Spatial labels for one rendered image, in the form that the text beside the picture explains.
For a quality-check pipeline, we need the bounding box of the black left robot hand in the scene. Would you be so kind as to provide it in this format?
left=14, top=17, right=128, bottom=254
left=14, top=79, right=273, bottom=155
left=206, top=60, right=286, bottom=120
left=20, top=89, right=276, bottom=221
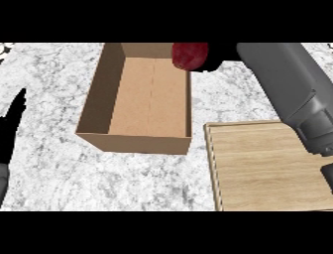
left=0, top=87, right=29, bottom=172

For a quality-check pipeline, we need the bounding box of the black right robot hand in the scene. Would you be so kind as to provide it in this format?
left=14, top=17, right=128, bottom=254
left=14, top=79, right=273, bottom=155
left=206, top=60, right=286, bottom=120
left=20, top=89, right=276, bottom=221
left=188, top=43, right=245, bottom=73

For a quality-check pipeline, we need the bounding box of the dark red pear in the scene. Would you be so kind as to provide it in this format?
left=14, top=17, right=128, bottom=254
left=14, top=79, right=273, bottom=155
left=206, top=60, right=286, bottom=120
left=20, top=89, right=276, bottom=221
left=171, top=43, right=211, bottom=71

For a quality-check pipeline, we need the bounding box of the brown cardboard box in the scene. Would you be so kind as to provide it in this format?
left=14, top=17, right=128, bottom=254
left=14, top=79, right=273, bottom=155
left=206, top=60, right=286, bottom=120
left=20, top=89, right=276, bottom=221
left=75, top=43, right=194, bottom=156

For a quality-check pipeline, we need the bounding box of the pale wooden tray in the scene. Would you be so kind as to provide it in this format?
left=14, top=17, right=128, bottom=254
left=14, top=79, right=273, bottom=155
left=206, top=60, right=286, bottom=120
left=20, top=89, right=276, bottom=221
left=203, top=120, right=333, bottom=212

